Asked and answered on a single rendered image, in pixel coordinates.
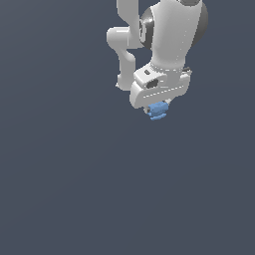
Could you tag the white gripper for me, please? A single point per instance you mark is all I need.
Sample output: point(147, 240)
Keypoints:
point(156, 88)

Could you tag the small blue object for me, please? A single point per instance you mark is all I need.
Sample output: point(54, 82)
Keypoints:
point(157, 110)

